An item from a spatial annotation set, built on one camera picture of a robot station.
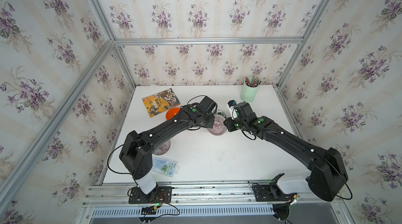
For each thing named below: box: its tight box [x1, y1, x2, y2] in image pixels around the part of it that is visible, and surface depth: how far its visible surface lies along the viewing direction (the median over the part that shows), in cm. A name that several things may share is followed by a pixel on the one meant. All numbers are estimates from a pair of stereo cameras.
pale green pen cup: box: [240, 76, 260, 103], surface depth 109 cm
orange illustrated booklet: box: [141, 87, 182, 118], surface depth 111 cm
